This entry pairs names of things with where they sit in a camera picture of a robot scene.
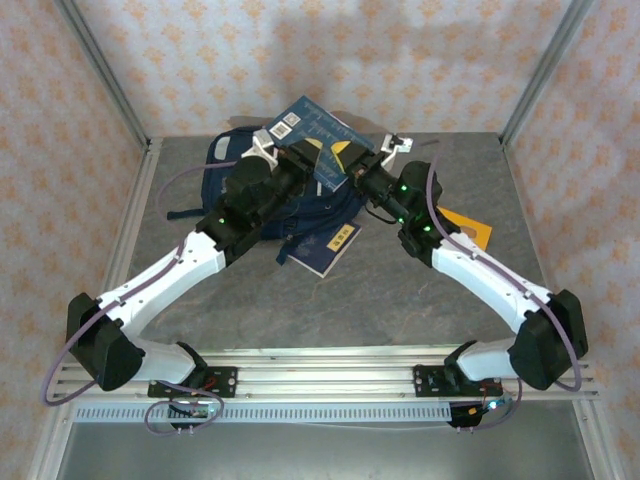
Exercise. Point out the aluminium corner post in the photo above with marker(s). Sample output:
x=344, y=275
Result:
x=545, y=75
x=105, y=75

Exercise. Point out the blue book with QR codes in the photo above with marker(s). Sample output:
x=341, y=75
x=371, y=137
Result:
x=310, y=122

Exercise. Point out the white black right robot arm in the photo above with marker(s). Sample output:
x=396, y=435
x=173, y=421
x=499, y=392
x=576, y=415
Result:
x=480, y=280

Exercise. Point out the grey metal sheet panel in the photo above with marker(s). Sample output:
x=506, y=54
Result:
x=320, y=452

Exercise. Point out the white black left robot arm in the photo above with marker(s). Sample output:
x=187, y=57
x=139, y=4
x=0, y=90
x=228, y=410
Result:
x=165, y=280

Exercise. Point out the navy notebook with yellow label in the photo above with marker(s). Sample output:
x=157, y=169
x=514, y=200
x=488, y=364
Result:
x=325, y=250

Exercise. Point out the small circuit board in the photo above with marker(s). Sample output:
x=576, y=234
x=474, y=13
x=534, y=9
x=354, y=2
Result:
x=195, y=412
x=475, y=412

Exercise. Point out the aluminium frame rail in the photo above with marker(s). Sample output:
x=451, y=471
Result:
x=325, y=380

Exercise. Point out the aluminium side rail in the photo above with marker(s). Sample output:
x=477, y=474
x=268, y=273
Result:
x=132, y=215

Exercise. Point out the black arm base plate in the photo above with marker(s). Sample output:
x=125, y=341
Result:
x=227, y=382
x=425, y=382

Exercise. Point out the navy blue backpack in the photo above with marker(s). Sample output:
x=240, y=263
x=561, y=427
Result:
x=320, y=210

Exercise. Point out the yellow cartoon book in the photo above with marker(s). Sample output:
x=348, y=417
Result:
x=472, y=230

